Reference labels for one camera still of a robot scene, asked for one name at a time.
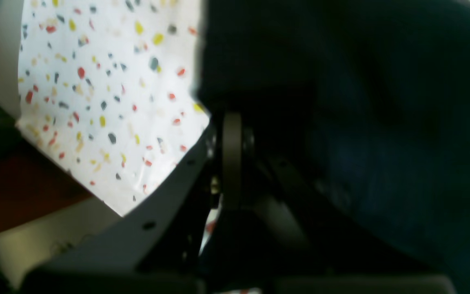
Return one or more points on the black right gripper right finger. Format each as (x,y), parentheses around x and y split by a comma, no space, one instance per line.
(311,247)

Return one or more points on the terrazzo pattern table cloth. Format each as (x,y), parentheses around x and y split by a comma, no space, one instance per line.
(107,90)

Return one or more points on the black t-shirt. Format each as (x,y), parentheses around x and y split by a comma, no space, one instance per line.
(371,95)

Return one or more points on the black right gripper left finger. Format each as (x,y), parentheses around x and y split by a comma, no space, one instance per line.
(155,248)

